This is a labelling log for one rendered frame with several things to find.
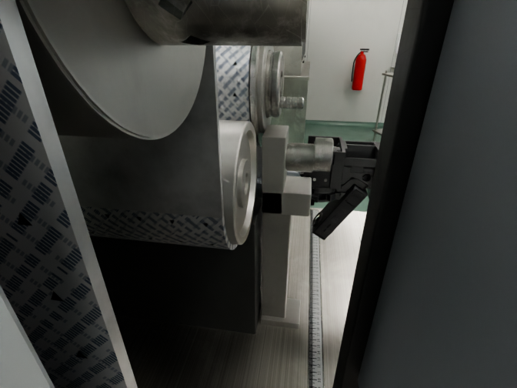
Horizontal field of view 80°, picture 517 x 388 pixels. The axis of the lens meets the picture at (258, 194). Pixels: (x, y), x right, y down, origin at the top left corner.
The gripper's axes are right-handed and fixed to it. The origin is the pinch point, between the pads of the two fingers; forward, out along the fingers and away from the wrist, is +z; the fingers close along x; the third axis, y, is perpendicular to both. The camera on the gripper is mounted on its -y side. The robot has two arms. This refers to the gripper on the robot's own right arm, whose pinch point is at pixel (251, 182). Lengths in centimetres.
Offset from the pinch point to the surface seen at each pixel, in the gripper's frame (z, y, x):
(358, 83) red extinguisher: -78, -45, -427
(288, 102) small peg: -6.0, 14.4, 7.9
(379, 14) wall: -94, 40, -444
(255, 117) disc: -2.8, 13.9, 13.0
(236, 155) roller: -2.8, 13.1, 21.9
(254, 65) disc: -2.7, 18.9, 12.8
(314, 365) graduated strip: -11.7, -18.9, 17.5
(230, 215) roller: -2.5, 8.6, 23.9
